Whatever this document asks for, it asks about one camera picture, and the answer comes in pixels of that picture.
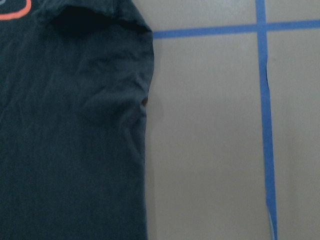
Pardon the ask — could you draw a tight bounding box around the black graphic t-shirt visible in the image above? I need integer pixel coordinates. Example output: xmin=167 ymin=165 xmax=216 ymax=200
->
xmin=0 ymin=0 xmax=154 ymax=240

